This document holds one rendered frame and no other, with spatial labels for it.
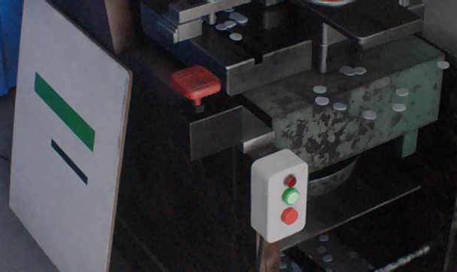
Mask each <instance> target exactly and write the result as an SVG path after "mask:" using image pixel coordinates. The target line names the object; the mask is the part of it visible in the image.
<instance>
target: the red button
mask: <svg viewBox="0 0 457 272"><path fill-rule="evenodd" d="M298 216H299V213H298V211H297V210H296V209H295V208H293V207H289V208H287V209H285V210H284V211H283V213H282V214H281V221H282V222H283V223H284V224H285V225H293V224H294V223H295V222H296V221H297V219H298Z"/></svg>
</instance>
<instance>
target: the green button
mask: <svg viewBox="0 0 457 272"><path fill-rule="evenodd" d="M293 193H297V194H298V199H299V196H300V193H299V191H298V190H297V189H296V188H295V187H288V188H287V189H286V190H284V191H283V194H282V197H281V199H282V201H283V202H284V203H285V204H287V205H289V206H291V205H293V204H295V202H294V203H292V204H291V203H289V197H290V196H291V195H292V194H293ZM298 199H297V201H298ZM297 201H296V202H297Z"/></svg>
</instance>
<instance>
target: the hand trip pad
mask: <svg viewBox="0 0 457 272"><path fill-rule="evenodd" d="M170 83H171V85H173V86H174V87H175V88H176V89H177V90H178V91H179V92H180V93H182V95H184V96H185V97H187V98H189V99H190V102H191V105H193V106H199V105H201V103H202V97H205V96H208V95H210V94H214V93H216V92H219V91H220V90H221V80H220V79H219V78H217V77H216V76H214V75H213V74H212V73H210V72H209V71H208V70H207V69H206V68H204V67H202V66H192V67H189V68H186V69H184V70H180V71H177V72H175V73H173V74H172V75H171V77H170Z"/></svg>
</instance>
